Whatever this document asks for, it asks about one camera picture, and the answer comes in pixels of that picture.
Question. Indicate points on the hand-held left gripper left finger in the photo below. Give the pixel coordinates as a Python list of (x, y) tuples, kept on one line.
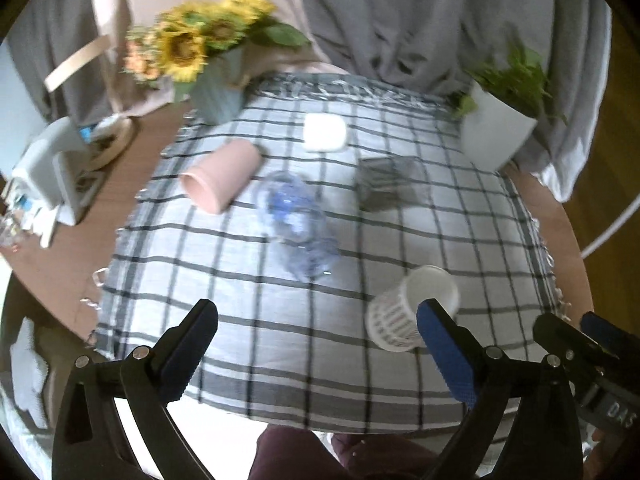
[(184, 357)]

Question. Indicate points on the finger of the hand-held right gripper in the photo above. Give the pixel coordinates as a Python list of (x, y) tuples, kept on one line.
[(560, 336), (607, 335)]

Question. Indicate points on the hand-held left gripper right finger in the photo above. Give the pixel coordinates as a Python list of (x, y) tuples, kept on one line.
[(446, 352)]

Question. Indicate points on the white lattice cup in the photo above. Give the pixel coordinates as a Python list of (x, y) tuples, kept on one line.
[(407, 312)]

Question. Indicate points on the pink cup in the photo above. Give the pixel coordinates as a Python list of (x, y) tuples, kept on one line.
[(220, 176)]

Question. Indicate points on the checked grey tablecloth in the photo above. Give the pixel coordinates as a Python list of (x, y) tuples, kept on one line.
[(280, 340)]

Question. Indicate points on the person's maroon pants leg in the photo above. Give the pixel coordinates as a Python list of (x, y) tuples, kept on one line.
[(300, 455)]

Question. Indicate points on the white fluffy cloth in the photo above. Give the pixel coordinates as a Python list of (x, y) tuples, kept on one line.
[(30, 375)]

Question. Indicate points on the clear plastic water bottle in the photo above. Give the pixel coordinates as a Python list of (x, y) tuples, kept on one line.
[(295, 225)]

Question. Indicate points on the grey transparent container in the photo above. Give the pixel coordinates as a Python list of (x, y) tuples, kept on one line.
[(387, 185)]

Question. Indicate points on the white plant pot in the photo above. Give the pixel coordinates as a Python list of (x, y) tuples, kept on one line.
[(492, 127)]

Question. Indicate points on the white desktop appliance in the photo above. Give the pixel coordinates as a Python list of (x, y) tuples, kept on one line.
[(47, 160)]

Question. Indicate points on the white square box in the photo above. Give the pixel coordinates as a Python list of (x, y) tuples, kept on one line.
[(325, 132)]

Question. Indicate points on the green leafy plant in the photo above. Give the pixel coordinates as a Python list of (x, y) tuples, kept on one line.
[(515, 80)]

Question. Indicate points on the teal ribbed vase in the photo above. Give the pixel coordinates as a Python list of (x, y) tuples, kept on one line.
[(217, 92)]

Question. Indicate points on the sunflower bouquet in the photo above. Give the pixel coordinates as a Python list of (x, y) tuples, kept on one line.
[(182, 45)]

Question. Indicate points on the grey curtain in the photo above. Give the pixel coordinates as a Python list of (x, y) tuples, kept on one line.
[(410, 15)]

